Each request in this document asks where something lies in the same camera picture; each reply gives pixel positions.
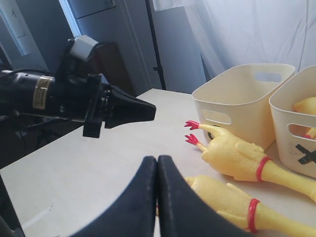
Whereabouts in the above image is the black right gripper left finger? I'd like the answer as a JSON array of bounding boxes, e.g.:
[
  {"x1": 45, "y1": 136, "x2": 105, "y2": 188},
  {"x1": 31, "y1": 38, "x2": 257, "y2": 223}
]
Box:
[{"x1": 72, "y1": 157, "x2": 157, "y2": 237}]

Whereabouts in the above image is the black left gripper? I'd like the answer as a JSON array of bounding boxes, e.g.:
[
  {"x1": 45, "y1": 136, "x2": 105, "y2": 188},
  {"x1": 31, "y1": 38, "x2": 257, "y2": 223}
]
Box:
[{"x1": 32, "y1": 75, "x2": 157, "y2": 138}]

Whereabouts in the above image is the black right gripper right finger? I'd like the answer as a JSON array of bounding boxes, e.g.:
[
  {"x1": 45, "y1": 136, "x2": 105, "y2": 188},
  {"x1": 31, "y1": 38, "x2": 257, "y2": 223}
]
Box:
[{"x1": 158, "y1": 155, "x2": 252, "y2": 237}]

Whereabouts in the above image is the yellow rubber chicken front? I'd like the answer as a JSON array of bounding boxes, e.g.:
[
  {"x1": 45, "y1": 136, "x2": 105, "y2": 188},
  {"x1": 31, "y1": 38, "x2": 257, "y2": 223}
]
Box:
[{"x1": 184, "y1": 175, "x2": 316, "y2": 237}]

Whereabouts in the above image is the yellow rubber chicken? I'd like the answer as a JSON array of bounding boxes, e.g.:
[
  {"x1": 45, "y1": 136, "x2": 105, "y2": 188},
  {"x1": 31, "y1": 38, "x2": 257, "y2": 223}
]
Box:
[
  {"x1": 185, "y1": 120, "x2": 316, "y2": 201},
  {"x1": 184, "y1": 175, "x2": 316, "y2": 237}
]

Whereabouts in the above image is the headless yellow rubber chicken body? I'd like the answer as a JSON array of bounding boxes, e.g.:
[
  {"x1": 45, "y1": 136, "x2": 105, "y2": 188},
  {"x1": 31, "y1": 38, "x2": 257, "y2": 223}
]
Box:
[{"x1": 293, "y1": 97, "x2": 316, "y2": 140}]

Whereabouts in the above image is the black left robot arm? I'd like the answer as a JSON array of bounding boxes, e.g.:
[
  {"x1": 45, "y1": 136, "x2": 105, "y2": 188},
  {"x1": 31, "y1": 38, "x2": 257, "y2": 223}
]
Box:
[{"x1": 0, "y1": 69, "x2": 156, "y2": 138}]

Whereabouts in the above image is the black light stand pole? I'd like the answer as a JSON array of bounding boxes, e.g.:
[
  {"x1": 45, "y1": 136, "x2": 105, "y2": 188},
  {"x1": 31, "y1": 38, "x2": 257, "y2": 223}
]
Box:
[{"x1": 145, "y1": 0, "x2": 166, "y2": 90}]

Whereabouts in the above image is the yellow rubber chicken rear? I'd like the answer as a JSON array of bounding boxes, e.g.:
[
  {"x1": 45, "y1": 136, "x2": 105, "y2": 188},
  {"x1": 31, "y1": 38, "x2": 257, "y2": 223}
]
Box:
[{"x1": 185, "y1": 120, "x2": 316, "y2": 201}]

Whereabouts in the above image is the white backdrop curtain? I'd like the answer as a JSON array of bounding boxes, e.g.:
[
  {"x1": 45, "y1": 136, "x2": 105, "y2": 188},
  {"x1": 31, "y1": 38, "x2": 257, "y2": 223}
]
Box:
[{"x1": 152, "y1": 0, "x2": 316, "y2": 92}]

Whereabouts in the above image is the cream bin marked circle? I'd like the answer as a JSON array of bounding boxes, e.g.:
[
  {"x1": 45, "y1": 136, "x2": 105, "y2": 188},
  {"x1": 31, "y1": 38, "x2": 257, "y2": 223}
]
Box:
[{"x1": 192, "y1": 64, "x2": 295, "y2": 149}]

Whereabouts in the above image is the cream bin marked cross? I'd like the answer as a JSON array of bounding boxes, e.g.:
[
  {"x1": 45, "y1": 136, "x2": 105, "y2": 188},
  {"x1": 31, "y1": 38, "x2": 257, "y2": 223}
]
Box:
[{"x1": 269, "y1": 65, "x2": 316, "y2": 178}]

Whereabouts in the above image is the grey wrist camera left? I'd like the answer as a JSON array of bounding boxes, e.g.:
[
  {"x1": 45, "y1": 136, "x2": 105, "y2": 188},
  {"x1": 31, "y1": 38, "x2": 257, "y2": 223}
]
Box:
[{"x1": 70, "y1": 35, "x2": 99, "y2": 61}]

